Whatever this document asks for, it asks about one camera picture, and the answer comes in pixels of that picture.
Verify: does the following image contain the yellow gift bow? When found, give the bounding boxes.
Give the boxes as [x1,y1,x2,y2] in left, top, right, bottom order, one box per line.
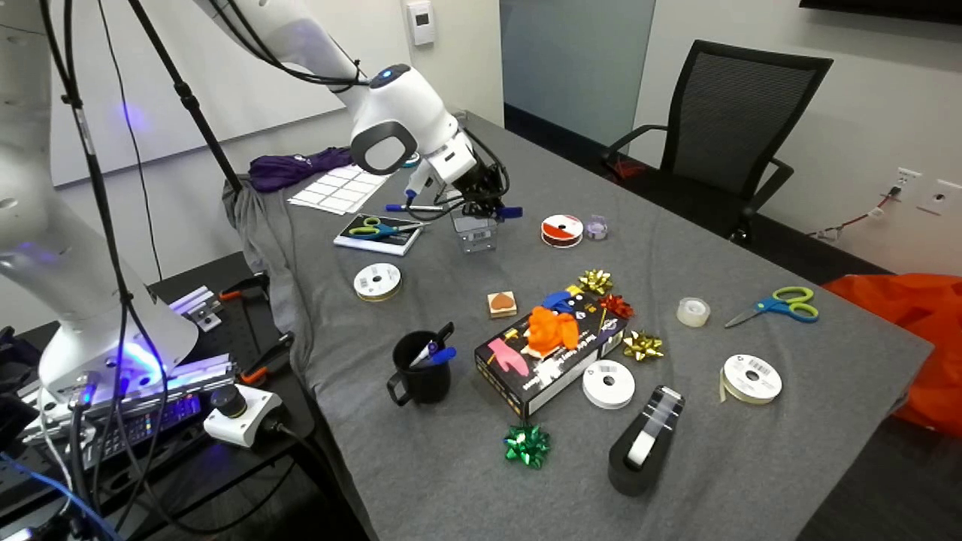
[569,267,613,296]

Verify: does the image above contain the blue green scissors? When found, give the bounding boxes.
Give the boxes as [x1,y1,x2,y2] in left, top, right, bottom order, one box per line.
[732,284,820,327]

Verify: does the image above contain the white ribbon spool left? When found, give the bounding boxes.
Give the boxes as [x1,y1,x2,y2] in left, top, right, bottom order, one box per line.
[351,261,404,300]

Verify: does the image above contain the green gift bow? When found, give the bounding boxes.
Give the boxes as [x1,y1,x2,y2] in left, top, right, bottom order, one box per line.
[501,422,553,468]

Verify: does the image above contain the white label sheets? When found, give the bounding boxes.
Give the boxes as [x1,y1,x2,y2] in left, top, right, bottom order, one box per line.
[293,165,384,216]

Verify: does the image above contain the black tape dispenser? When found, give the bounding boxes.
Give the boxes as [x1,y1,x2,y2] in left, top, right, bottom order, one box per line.
[607,384,686,497]

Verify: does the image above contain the gold gift bow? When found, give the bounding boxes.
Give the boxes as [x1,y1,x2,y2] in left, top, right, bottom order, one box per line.
[623,329,665,363]

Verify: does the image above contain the orange bag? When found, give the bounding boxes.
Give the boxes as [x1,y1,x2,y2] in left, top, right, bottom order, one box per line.
[829,272,962,434]

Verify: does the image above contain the grey table cloth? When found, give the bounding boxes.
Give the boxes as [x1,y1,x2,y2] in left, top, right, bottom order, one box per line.
[228,125,930,541]

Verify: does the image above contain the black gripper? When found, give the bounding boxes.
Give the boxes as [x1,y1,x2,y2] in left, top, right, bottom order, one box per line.
[455,163,506,210]

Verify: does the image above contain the black gift box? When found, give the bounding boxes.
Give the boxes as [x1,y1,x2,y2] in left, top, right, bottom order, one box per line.
[476,305,625,421]

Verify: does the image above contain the blue marker pen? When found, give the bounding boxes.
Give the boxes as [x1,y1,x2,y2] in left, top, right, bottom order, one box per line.
[384,202,445,214]

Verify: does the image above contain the black marker in mug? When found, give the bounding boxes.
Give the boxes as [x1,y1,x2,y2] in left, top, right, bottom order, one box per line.
[434,321,455,345]

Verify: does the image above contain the white power adapter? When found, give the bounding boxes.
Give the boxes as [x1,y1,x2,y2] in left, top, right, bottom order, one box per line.
[203,384,282,448]

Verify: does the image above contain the purple marker in mug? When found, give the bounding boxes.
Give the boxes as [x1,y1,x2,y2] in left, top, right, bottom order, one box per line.
[410,341,457,368]

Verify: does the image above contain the small purple container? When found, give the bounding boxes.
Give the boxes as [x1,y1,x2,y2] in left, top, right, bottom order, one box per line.
[585,216,611,240]

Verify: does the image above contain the red gift bow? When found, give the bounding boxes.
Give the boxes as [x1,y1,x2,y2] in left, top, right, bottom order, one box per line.
[598,293,635,321]

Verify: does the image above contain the white ribbon spool right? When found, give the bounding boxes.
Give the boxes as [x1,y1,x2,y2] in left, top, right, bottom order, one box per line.
[719,353,786,406]

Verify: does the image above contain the red white ribbon spool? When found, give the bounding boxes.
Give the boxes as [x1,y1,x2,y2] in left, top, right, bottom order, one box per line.
[538,214,582,249]

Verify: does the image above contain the purple cord bundle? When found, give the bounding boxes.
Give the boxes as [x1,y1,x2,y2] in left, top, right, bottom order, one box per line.
[248,143,357,194]

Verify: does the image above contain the black mug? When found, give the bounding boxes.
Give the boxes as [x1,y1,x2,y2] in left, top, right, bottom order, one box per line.
[389,329,452,406]

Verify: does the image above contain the black office chair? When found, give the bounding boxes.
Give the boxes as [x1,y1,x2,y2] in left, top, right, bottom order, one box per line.
[601,38,834,242]

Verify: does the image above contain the clear square bowl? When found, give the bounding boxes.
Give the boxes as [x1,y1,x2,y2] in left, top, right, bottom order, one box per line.
[455,216,495,251]

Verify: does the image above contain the white ribbon spool centre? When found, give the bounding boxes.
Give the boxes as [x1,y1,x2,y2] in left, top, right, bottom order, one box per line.
[582,361,638,412]

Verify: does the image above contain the white wall thermostat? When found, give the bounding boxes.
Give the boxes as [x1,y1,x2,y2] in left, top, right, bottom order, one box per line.
[405,0,435,47]

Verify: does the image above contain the clear tape roll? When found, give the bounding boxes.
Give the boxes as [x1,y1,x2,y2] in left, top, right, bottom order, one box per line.
[676,296,714,327]

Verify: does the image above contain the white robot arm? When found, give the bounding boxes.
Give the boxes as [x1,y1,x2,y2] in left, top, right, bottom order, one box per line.
[0,0,480,398]

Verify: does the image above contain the wooden heart stamp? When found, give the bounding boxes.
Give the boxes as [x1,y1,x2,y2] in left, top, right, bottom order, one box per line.
[486,290,517,317]

